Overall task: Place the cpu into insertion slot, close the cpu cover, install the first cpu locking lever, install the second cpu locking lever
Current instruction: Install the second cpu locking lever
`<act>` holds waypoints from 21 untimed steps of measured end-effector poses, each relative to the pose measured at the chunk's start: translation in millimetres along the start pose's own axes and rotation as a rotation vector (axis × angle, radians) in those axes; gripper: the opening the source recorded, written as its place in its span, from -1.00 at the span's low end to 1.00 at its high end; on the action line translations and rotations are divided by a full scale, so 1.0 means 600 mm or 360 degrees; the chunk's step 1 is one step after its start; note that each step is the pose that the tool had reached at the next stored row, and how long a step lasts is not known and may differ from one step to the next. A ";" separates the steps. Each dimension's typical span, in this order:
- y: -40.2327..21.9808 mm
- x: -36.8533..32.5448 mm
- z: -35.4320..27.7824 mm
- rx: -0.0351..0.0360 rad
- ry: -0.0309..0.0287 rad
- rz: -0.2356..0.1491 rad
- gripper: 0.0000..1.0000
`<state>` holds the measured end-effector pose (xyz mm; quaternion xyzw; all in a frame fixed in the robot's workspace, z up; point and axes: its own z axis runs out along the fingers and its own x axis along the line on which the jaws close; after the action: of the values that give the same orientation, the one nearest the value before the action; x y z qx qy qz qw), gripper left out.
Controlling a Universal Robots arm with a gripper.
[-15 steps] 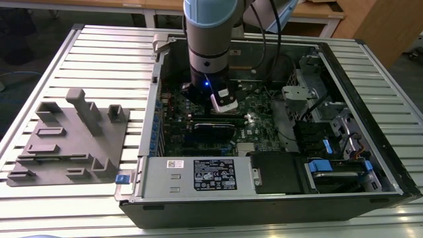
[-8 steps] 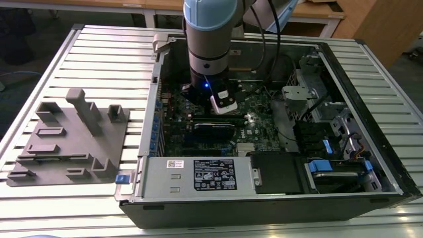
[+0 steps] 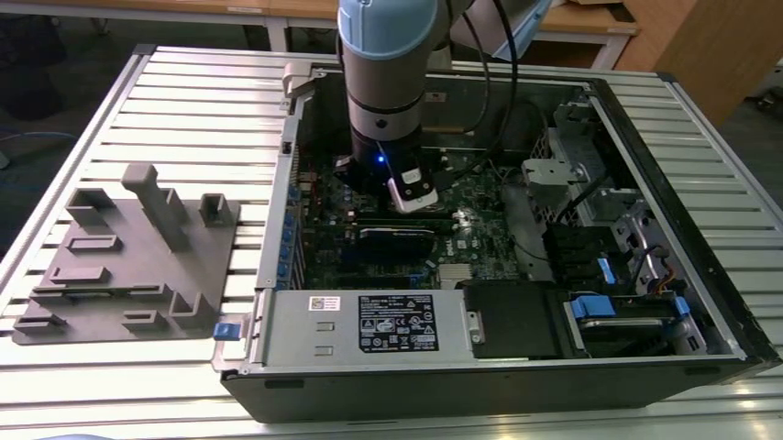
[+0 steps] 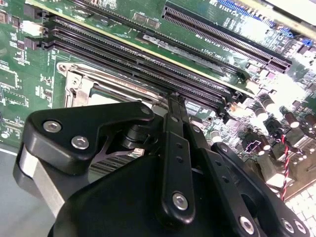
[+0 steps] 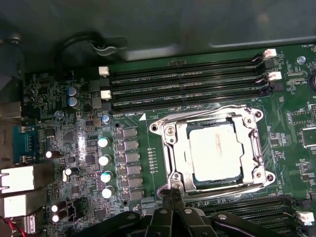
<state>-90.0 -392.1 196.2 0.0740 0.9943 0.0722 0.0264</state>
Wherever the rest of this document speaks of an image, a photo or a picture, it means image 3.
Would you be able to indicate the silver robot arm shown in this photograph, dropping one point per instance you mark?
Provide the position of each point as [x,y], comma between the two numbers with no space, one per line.
[386,82]

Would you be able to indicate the black graphics card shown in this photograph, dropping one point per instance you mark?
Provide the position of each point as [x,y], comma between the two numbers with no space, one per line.
[394,249]

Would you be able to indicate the green motherboard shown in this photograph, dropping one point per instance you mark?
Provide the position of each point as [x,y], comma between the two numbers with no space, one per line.
[483,238]

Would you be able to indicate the silver chipset heatsink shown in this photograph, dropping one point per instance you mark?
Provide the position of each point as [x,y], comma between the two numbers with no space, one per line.
[457,271]

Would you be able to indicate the perforated metal drive cage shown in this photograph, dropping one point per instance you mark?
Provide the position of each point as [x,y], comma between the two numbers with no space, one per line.
[538,142]

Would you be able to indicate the silver power supply unit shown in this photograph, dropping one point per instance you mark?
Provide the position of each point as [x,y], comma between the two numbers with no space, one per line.
[294,334]

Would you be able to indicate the blue case latch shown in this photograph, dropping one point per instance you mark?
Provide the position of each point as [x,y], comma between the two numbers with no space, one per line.
[227,333]

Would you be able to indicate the grey parts rack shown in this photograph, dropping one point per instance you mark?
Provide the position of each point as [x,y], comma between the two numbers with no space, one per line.
[140,275]

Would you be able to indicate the blue drive connector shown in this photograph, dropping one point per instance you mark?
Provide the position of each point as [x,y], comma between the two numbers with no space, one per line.
[606,270]

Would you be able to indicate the blue disk carrier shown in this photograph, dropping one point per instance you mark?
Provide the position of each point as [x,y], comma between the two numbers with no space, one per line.
[589,306]

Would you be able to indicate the black PC case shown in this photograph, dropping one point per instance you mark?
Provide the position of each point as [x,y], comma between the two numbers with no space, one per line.
[429,394]

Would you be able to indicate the black office chair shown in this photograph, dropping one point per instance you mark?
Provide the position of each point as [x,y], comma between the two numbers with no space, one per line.
[31,64]

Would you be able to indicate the wooden cabinet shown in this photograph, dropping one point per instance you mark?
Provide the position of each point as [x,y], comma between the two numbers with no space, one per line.
[722,46]

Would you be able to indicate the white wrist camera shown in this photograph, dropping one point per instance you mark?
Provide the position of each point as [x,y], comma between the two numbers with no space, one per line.
[417,194]

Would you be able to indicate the grey metal bracket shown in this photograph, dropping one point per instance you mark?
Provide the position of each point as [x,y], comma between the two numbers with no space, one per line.
[547,179]

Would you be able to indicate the wooden desk white frame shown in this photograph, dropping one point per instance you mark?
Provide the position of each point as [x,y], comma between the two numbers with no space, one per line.
[152,5]
[581,20]

